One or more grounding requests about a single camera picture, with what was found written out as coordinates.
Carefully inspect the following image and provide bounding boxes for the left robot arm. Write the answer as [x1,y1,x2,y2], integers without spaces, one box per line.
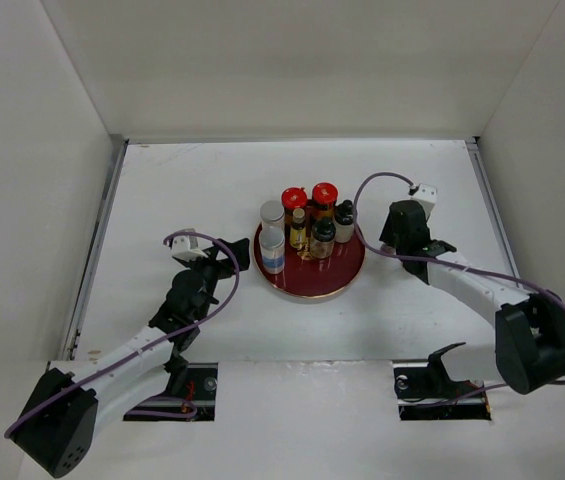
[4,229,250,479]

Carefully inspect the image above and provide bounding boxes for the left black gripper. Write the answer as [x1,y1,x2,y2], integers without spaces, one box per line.
[181,238,248,321]

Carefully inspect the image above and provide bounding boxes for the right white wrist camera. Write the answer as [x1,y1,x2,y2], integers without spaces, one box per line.
[408,183,438,218]

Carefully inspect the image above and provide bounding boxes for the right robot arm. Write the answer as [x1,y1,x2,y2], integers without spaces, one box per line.
[380,200,565,394]

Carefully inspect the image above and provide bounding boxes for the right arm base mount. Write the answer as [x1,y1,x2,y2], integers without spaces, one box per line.
[393,343,491,421]

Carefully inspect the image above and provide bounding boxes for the pink-lid spice shaker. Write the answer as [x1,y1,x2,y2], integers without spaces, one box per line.
[381,243,395,254]

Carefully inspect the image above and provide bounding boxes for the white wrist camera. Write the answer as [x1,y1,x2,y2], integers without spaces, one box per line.
[170,229,208,262]
[408,183,438,218]

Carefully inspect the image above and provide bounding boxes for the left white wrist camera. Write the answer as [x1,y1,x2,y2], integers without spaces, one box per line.
[170,229,208,262]

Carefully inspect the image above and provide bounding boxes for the round red lacquer tray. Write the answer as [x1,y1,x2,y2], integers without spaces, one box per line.
[252,225,366,299]

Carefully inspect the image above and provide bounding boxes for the red-lid jar dark sauce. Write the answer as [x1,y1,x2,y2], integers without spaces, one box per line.
[311,182,338,221]

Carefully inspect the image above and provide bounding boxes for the silver-lid shaker blue label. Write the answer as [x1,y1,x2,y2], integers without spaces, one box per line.
[259,226,285,275]

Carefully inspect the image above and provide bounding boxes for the black-cap bottle white contents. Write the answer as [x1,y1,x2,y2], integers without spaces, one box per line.
[333,200,354,244]

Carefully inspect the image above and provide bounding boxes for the silver-lid shaker light label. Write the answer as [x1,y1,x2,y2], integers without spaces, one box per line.
[260,200,285,231]

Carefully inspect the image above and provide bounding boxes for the black-cap bottle brown spice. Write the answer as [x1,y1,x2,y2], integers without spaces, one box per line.
[309,217,336,260]

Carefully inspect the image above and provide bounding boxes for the red-lid jar amber contents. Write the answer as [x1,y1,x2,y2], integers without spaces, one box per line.
[281,187,308,232]

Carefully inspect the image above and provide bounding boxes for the small gold-cap yellow bottle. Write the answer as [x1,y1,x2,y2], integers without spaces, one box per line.
[289,208,306,250]

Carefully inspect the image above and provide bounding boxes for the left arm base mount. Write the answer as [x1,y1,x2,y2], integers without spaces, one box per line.
[123,359,219,422]

